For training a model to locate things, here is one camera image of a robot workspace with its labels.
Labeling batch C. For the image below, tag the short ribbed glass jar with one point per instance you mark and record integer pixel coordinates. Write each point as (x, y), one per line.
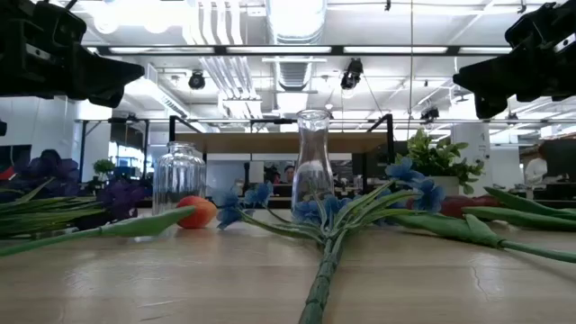
(179, 171)

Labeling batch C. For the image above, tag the wooden shelf black metal frame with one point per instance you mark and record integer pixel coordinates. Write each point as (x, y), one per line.
(252, 141)

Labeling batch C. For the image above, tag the black ceiling spotlight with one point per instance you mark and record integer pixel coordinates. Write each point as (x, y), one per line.
(352, 74)
(196, 80)
(429, 113)

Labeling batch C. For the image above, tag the green plant in white pot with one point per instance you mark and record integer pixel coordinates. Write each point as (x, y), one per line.
(432, 157)

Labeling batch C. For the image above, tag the person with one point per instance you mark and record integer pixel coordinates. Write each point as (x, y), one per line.
(535, 171)
(289, 173)

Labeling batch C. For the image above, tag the tall clear glass vase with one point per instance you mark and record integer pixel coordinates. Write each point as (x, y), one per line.
(312, 153)

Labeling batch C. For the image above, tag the blue artificial flower sprig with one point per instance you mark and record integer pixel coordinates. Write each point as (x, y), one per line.
(330, 252)

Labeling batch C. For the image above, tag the silver ventilation duct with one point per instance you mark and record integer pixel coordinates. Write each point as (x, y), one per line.
(294, 27)

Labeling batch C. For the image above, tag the small background potted plant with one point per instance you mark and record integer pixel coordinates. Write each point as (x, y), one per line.
(103, 166)

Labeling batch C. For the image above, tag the purple artificial flower bunch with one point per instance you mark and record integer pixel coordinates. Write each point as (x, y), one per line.
(121, 198)

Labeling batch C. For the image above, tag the black monitor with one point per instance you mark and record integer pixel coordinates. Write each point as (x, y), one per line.
(562, 157)
(11, 155)

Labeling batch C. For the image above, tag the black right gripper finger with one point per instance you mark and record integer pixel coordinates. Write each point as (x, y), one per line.
(490, 78)
(490, 107)

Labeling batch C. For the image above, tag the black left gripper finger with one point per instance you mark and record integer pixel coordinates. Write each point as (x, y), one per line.
(110, 99)
(103, 74)

